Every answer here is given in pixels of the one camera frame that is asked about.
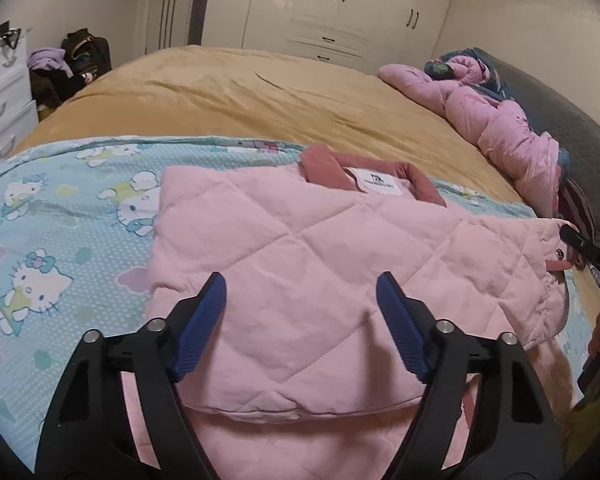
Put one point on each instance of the white wardrobe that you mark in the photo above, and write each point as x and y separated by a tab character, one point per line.
330	0

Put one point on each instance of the grey quilted headboard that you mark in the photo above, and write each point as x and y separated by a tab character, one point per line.
570	125

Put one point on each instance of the white drawer chest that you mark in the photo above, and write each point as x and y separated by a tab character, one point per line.
2	105

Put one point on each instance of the blue cat print blanket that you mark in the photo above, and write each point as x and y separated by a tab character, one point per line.
55	220

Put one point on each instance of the pink quilted jacket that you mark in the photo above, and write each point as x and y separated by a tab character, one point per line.
305	260

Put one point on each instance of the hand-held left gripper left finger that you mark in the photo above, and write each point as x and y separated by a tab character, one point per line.
200	325

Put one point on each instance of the striped dark garment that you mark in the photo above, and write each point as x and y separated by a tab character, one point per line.
580	205

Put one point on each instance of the pink puffy coat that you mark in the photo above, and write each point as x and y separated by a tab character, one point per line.
480	115

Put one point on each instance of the dark clothes pile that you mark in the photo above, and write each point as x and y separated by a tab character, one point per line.
50	85

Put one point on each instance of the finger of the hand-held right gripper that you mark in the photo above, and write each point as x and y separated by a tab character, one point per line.
575	240

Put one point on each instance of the white room door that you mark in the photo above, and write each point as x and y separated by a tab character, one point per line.
165	15

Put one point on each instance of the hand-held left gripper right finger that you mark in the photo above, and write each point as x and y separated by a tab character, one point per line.
400	325

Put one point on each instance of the bed with tan bedspread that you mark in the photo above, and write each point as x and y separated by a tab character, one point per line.
230	90

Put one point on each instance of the purple cloth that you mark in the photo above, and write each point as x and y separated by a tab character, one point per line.
47	57

